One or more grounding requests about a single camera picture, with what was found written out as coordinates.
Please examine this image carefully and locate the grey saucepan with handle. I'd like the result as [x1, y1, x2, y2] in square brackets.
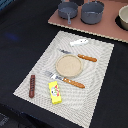
[58, 2, 78, 23]

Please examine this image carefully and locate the wooden handled fork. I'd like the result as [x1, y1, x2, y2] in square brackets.
[44, 71, 85, 88]

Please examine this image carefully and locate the round beige plate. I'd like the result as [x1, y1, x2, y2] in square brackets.
[55, 54, 83, 78]

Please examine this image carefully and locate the yellow butter box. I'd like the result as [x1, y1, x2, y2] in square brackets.
[49, 81, 62, 104]

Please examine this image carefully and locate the grey cooking pot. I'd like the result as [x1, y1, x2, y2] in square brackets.
[81, 1, 104, 24]

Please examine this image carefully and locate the beige bowl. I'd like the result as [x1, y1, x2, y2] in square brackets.
[119, 5, 128, 30]

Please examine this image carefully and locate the brown sausage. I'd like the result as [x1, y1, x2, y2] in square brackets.
[29, 75, 35, 98]

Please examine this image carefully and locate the wooden handled knife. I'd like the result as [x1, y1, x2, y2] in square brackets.
[58, 49, 97, 62]

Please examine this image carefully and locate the pink wooden board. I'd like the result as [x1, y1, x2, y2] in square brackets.
[48, 0, 128, 43]

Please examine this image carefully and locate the woven white placemat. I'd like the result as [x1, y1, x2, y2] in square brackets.
[14, 31, 114, 128]

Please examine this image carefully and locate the white tube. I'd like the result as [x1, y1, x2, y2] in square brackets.
[70, 39, 88, 47]

